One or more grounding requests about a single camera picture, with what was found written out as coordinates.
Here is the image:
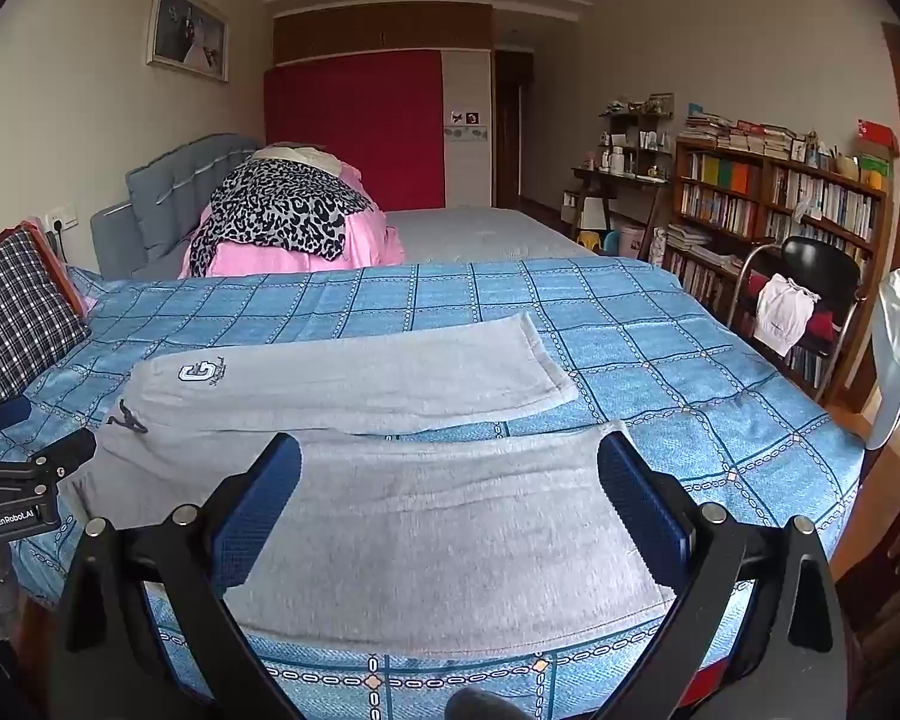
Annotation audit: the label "grey padded headboard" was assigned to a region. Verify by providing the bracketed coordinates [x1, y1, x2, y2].
[91, 133, 260, 281]

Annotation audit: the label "framed wall picture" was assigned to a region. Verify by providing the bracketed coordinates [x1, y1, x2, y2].
[146, 0, 229, 83]

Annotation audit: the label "dark wooden desk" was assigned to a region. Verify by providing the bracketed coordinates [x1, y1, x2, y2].
[564, 96, 674, 260]

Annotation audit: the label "pink quilt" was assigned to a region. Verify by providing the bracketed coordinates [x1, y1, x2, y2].
[180, 149, 404, 278]

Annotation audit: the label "wall power socket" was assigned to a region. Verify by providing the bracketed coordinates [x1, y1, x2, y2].
[43, 205, 79, 232]

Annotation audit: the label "leopard print blanket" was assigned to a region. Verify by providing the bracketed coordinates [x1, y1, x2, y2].
[185, 158, 377, 278]

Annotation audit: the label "white cloth on chair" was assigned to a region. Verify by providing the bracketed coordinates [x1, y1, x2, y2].
[752, 273, 820, 358]

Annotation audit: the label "blue patterned bedspread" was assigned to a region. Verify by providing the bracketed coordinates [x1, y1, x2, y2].
[0, 257, 863, 718]

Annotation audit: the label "light blue hanging garment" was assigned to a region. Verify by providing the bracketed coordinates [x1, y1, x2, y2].
[866, 268, 900, 450]

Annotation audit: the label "wooden bookshelf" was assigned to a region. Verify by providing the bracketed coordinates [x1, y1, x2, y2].
[663, 138, 893, 403]

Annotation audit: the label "black chair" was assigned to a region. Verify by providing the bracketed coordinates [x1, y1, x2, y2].
[725, 236, 863, 403]

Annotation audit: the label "orange red cushion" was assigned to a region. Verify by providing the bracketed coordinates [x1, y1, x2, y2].
[0, 218, 91, 317]

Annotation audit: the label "grey sweatpants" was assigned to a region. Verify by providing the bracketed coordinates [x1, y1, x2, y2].
[61, 314, 673, 658]

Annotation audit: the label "plaid pillow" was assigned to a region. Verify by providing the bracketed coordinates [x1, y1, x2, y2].
[0, 226, 91, 403]

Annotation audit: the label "red wardrobe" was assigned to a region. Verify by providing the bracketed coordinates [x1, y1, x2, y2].
[265, 50, 445, 211]

